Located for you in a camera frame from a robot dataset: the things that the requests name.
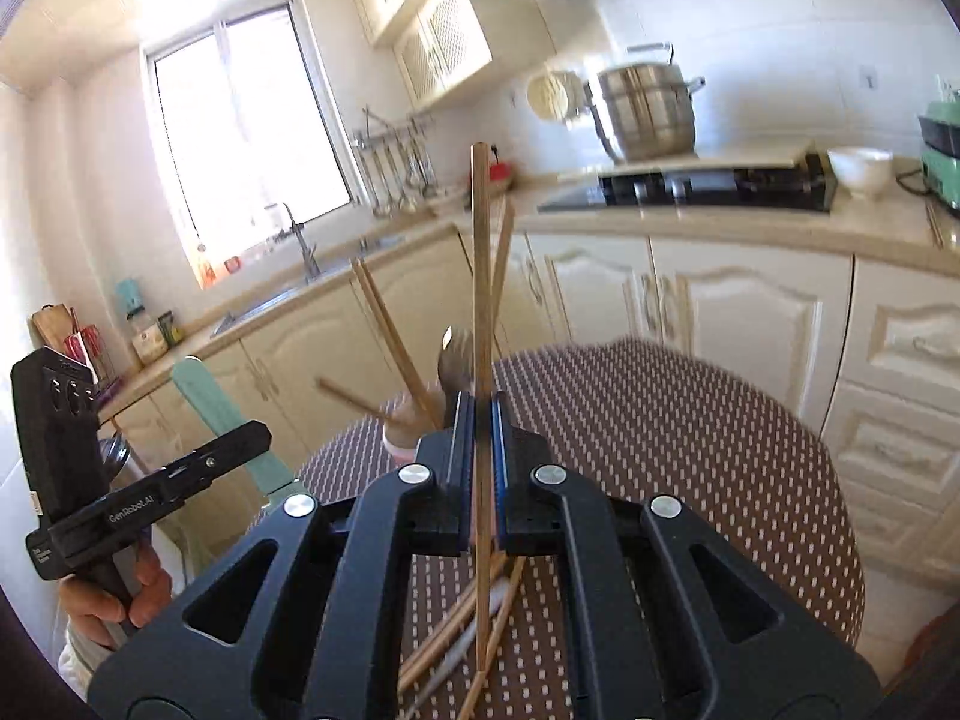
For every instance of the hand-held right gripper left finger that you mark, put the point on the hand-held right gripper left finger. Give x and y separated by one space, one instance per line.
465 480

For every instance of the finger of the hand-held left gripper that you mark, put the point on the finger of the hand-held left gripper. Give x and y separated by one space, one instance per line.
217 461

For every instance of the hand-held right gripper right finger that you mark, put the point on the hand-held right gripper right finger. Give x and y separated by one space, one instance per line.
501 480

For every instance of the pale turquoise spatula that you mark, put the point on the pale turquoise spatula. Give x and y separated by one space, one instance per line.
199 390

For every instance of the tall pink cup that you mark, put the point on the tall pink cup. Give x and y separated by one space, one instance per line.
397 446

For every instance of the slim wooden chopstick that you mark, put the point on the slim wooden chopstick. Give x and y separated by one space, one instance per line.
397 330
384 330
481 262
352 398
504 247

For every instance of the bunch of wooden chopsticks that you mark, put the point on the bunch of wooden chopsticks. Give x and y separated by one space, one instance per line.
435 645

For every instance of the silver metal utensil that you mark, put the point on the silver metal utensil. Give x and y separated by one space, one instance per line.
450 660

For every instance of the person's left hand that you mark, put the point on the person's left hand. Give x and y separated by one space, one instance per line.
90 607

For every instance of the dark round appliance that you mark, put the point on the dark round appliance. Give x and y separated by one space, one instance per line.
116 457

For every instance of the wooden cutting board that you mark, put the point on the wooden cutting board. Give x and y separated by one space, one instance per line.
49 330

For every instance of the clear sauce bottle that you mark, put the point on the clear sauce bottle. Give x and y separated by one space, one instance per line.
148 341

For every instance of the small green jar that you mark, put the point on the small green jar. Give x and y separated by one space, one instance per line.
170 330

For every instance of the small light blue object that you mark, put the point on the small light blue object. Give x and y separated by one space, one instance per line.
129 296

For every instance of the steel sink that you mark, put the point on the steel sink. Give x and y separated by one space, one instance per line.
255 307

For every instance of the orange drink bottle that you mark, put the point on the orange drink bottle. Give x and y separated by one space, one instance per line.
206 270

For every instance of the small pink cup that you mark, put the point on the small pink cup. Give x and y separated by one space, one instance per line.
232 265

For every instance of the steel faucet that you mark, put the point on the steel faucet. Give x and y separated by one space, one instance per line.
304 247

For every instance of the steel kitchen utensil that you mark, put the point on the steel kitchen utensil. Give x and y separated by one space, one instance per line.
377 187
427 169
397 184
412 176

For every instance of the cream base cabinets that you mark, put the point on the cream base cabinets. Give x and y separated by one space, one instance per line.
750 300

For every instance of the red basket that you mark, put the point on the red basket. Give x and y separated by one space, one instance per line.
501 172

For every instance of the kitchen window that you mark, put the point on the kitchen window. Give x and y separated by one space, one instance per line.
247 142

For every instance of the black gas stove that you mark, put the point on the black gas stove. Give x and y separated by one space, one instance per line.
675 191

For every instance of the white plastic colander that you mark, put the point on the white plastic colander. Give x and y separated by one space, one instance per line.
551 94

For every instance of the steel steamer pot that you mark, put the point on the steel steamer pot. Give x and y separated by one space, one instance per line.
645 112

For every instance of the beige stone board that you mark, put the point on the beige stone board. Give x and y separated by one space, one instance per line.
750 154

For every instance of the small cream lattice cabinet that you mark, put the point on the small cream lattice cabinet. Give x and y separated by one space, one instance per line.
442 52

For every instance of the reddish brown furniture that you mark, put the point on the reddish brown furniture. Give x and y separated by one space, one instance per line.
934 652

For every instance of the white bowl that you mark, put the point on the white bowl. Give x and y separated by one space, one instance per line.
859 169

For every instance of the pale chopstick pair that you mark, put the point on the pale chopstick pair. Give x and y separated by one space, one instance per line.
936 225

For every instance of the green multi cooker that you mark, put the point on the green multi cooker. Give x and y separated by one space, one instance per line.
941 157

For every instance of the steel wall rack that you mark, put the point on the steel wall rack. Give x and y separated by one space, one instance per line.
390 133

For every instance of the white wall switch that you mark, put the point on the white wall switch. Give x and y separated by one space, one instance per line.
868 76

